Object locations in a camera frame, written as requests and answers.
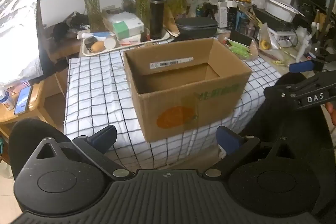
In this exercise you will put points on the white carton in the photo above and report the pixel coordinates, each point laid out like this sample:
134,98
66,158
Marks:
222,14

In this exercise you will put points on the yellow tape roll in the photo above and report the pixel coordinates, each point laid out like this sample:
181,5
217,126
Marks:
265,45

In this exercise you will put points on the white plastic wrapped pack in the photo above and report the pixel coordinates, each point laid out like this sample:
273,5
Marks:
118,18

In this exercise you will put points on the cream plastic tray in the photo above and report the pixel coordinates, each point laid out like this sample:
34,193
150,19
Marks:
89,54

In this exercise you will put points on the brown paper bag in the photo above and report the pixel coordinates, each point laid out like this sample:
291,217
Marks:
172,23

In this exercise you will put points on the white plastic container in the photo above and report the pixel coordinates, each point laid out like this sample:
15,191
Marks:
281,12

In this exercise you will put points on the black padded chair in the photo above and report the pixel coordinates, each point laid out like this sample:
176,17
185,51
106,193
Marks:
275,124

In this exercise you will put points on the black fuzzy hat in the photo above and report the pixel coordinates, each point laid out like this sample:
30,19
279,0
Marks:
60,31

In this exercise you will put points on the brown cardboard box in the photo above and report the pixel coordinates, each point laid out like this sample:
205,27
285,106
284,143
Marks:
170,108

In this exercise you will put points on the black padded stool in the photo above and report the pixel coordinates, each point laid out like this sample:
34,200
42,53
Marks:
23,140

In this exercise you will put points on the wooden desk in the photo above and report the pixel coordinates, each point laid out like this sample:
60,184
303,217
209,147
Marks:
65,48

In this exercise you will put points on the white black checked tablecloth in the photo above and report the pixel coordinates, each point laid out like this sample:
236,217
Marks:
92,87

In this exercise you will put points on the grey zip case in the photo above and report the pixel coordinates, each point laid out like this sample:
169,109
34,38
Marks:
197,27

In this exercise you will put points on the black round cylinder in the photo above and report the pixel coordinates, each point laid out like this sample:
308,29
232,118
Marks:
89,41

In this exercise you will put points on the person's right hand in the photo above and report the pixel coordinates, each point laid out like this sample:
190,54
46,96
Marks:
331,113

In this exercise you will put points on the small black tripod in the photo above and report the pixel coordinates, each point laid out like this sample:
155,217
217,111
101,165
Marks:
210,10

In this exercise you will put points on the red white flat box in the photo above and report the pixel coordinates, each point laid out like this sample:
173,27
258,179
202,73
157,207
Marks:
130,40

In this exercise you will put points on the white blue spray bottle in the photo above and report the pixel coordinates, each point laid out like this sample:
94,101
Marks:
99,35

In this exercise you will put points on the green white tissue box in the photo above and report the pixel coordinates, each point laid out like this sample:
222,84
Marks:
131,28

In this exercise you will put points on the clear bag of green snacks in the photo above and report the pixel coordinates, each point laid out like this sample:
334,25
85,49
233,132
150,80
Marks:
240,52

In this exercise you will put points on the small black box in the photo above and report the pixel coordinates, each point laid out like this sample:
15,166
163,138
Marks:
241,39

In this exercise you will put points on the tan round pouch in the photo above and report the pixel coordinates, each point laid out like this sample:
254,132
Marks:
97,47

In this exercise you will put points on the wooden side table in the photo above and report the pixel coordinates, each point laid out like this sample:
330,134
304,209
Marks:
35,106

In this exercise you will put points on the blue carton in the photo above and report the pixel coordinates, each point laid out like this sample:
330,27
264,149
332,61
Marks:
241,20

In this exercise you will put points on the black thermos bottle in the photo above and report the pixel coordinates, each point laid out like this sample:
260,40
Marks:
157,19

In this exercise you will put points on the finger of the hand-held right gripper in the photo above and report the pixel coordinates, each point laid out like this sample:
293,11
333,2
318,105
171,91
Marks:
302,66
282,94

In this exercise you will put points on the white round jar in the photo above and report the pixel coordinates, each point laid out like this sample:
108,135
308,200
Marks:
110,43

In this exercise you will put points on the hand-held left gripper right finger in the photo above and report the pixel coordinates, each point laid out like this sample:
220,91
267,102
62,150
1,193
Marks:
228,138

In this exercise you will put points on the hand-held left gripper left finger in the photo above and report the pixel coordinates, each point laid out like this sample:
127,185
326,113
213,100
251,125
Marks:
105,134

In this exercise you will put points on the smartphone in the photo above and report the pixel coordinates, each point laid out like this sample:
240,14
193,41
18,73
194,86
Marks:
23,100

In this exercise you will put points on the white stand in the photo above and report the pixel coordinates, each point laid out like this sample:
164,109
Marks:
304,45

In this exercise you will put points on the clear water bottle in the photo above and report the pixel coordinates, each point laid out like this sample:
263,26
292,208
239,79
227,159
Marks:
6,100

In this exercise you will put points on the dark glass jar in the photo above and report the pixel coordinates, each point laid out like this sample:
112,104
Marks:
128,3

